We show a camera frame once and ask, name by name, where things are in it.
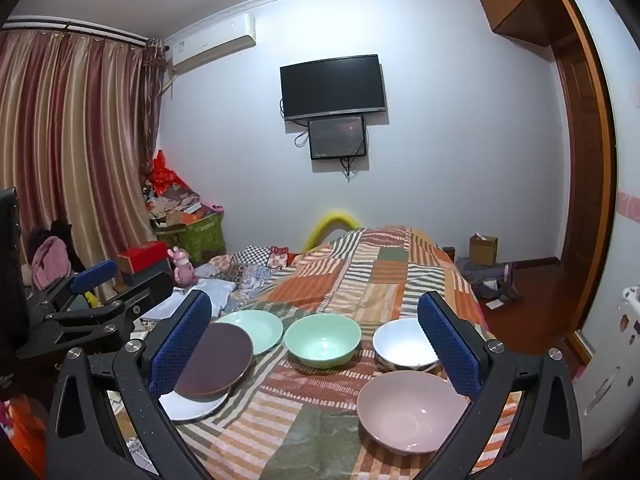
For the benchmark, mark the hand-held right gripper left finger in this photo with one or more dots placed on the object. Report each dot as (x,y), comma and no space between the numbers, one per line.
(180,345)

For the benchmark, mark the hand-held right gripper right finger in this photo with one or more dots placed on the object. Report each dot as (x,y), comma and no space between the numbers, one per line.
(450,345)

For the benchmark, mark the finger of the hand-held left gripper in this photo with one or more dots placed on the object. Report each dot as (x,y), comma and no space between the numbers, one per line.
(145,292)
(95,272)

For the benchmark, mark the brown plate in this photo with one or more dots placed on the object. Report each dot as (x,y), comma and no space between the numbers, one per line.
(220,360)

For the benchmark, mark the white bowl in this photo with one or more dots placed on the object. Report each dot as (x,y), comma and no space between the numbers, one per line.
(400,342)

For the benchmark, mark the white plate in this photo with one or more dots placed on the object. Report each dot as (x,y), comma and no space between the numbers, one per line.
(195,410)

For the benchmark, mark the pink bowl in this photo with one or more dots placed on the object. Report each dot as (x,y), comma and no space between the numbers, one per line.
(410,410)

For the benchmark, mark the green plate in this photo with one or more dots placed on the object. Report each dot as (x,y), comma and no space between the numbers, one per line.
(255,327)

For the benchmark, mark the green bowl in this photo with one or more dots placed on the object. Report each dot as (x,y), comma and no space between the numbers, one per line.
(322,340)

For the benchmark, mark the person's left forearm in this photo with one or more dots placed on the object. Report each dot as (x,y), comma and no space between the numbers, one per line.
(25,430)

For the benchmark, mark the red box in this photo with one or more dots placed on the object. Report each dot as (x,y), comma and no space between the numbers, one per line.
(142,255)

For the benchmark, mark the pink bag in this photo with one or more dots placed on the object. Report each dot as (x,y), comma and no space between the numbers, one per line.
(47,260)

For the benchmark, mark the pink plush toy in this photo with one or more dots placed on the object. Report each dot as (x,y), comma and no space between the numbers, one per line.
(182,270)

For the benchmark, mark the black clothing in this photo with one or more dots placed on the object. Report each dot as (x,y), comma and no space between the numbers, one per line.
(62,230)

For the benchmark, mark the white paper scrap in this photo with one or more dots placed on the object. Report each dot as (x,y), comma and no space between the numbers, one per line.
(495,304)

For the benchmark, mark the white cloth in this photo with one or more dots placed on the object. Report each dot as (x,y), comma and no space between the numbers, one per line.
(215,290)

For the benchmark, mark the grey clothes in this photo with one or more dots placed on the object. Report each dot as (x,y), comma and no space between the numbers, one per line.
(487,277)

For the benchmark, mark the green storage box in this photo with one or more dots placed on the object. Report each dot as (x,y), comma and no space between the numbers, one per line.
(200,237)

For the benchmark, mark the pile of papers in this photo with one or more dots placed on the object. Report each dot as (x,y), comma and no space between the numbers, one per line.
(175,205)

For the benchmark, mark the cardboard box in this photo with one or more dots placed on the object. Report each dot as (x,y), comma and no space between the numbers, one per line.
(482,252)

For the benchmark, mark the checked patchwork quilt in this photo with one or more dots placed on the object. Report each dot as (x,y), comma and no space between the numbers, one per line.
(260,265)

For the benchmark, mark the red plastic bag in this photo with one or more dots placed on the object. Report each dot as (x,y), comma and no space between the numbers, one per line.
(162,175)

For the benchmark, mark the patchwork striped bedspread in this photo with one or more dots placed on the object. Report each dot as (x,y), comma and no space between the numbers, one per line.
(350,280)

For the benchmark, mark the striped curtain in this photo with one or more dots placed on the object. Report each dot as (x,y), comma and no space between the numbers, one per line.
(75,135)

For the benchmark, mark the white sticker-covered appliance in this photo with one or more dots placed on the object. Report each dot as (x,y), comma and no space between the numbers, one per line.
(610,375)

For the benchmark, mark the yellow foam noodle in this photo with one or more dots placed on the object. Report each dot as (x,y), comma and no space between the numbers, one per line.
(335,218)

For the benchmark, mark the wooden door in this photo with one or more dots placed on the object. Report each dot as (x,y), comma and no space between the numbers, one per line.
(575,185)

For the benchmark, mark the white air conditioner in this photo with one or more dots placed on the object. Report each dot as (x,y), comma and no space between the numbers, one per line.
(210,42)

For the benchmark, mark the white wardrobe sliding door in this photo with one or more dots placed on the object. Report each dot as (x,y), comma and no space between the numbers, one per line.
(625,135)

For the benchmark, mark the small black wall monitor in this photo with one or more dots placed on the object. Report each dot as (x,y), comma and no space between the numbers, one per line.
(337,137)

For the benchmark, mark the curtain rail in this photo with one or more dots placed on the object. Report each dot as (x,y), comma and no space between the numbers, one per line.
(75,27)

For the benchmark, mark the black wall television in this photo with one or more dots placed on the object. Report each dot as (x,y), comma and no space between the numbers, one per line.
(332,85)

